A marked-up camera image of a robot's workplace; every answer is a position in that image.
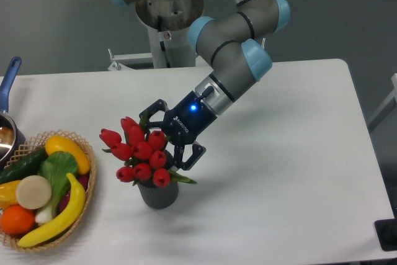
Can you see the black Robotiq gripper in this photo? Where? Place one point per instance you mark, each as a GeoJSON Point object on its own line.
{"type": "Point", "coordinates": [182, 124]}

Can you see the red tulip bouquet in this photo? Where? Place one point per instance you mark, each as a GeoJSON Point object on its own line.
{"type": "Point", "coordinates": [146, 162]}

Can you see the dark grey ribbed vase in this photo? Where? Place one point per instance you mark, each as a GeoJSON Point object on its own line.
{"type": "Point", "coordinates": [159, 191]}

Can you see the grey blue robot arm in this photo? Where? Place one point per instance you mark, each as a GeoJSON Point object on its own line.
{"type": "Point", "coordinates": [233, 77]}

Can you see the purple red vegetable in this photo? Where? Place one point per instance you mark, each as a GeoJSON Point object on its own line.
{"type": "Point", "coordinates": [84, 181]}

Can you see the yellow banana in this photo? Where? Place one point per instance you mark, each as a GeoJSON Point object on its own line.
{"type": "Point", "coordinates": [62, 221]}

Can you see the green bok choy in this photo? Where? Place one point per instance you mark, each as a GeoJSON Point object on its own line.
{"type": "Point", "coordinates": [54, 170]}

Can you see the woven wicker basket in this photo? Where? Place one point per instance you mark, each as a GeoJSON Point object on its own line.
{"type": "Point", "coordinates": [36, 143]}

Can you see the green cucumber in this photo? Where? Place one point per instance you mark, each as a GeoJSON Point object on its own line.
{"type": "Point", "coordinates": [24, 167]}

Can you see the beige round disc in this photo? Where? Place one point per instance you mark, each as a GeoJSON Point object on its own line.
{"type": "Point", "coordinates": [33, 192]}

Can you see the yellow pepper left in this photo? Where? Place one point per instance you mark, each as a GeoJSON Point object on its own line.
{"type": "Point", "coordinates": [8, 194]}

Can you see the orange fruit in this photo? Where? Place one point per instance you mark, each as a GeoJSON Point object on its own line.
{"type": "Point", "coordinates": [17, 220]}

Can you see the black device at edge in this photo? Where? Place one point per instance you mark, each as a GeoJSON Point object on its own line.
{"type": "Point", "coordinates": [386, 233]}

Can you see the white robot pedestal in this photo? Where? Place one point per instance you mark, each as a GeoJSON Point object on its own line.
{"type": "Point", "coordinates": [178, 32]}

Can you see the blue handled saucepan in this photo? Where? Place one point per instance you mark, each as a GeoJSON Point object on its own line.
{"type": "Point", "coordinates": [11, 136]}

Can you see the white table leg frame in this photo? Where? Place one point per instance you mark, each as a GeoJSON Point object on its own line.
{"type": "Point", "coordinates": [384, 109]}

